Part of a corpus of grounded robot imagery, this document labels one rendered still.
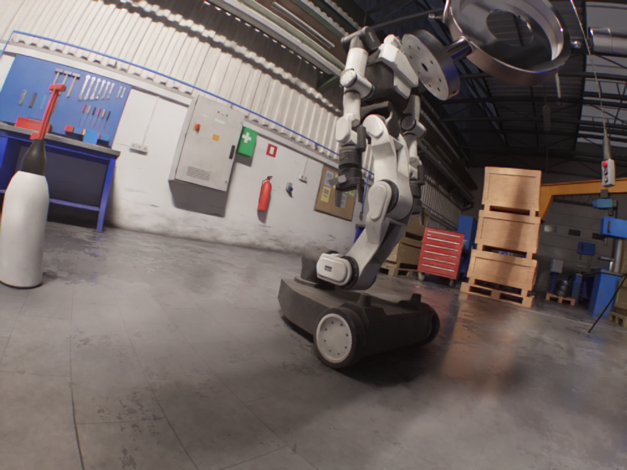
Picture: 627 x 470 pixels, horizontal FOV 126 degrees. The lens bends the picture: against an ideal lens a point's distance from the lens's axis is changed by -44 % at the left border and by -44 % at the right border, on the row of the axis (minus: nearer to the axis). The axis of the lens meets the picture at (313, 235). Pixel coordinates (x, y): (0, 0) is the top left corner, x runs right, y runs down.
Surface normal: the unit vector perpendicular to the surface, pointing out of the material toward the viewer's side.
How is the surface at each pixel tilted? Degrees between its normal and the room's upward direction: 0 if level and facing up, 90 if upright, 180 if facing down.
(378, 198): 90
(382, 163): 90
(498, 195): 90
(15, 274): 90
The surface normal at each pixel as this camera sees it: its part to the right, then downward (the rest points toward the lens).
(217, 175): 0.70, 0.14
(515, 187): -0.68, -0.14
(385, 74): -0.12, 0.11
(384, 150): -0.75, 0.28
